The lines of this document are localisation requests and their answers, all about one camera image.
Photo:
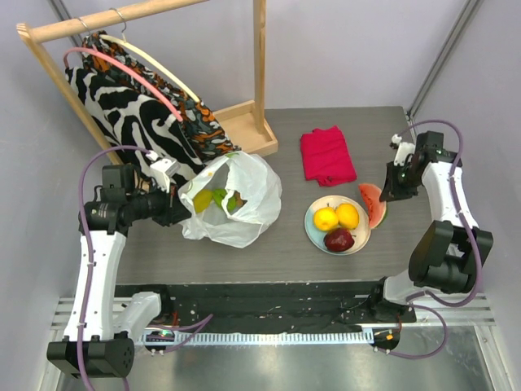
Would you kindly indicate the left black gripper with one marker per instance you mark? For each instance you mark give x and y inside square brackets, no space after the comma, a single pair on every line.
[173,209]

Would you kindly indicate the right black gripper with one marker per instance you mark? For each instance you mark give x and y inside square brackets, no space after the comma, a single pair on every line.
[401,177]

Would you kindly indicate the pink hanger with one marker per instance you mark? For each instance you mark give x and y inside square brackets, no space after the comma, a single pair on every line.
[127,70]

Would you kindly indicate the white plastic bag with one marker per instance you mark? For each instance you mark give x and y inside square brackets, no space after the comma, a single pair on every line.
[257,183]

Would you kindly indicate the yellow fake lemon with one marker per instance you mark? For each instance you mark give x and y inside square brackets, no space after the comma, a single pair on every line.
[348,216]

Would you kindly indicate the yellow green fake fruit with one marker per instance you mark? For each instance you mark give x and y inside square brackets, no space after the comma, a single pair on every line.
[202,200]

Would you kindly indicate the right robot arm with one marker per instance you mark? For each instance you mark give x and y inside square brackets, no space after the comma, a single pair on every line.
[447,262]

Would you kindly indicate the fake watermelon slice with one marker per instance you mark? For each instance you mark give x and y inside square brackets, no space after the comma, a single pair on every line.
[376,209]

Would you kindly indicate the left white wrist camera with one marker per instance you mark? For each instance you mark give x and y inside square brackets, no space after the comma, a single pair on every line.
[162,171]

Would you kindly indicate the cream hanger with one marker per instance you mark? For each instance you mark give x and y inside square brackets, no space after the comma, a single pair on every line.
[130,47]

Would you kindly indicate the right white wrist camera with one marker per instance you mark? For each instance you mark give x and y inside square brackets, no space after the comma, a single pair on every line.
[403,150]

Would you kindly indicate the blue and cream plate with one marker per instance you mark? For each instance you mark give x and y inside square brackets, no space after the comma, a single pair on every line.
[361,234]

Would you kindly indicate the dark red fake apple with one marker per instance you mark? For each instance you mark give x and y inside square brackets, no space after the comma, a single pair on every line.
[338,240]

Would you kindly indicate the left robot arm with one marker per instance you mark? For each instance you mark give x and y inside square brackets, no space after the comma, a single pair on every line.
[96,343]

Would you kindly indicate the white slotted cable duct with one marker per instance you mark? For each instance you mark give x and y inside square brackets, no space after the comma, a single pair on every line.
[157,338]

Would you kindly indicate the yellow fake orange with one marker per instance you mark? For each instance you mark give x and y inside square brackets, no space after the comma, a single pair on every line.
[325,219]

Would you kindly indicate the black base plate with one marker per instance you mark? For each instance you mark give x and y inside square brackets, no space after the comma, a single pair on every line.
[273,308]

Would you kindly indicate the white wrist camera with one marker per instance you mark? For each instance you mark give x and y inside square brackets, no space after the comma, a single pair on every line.
[162,171]
[403,150]

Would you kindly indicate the orange patterned garment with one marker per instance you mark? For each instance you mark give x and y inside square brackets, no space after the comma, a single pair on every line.
[200,127]

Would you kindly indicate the black white zebra garment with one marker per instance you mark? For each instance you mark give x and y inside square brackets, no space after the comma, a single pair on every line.
[127,117]

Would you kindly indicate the wooden clothes rack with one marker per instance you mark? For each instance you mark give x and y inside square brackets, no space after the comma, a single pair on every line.
[244,123]

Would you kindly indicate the brown fake fruit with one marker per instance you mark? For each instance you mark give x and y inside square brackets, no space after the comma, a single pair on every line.
[235,202]

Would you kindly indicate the red cloth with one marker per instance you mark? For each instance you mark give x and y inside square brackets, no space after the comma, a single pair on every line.
[326,157]

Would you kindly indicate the aluminium rail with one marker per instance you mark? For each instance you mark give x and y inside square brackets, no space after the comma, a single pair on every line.
[477,313]

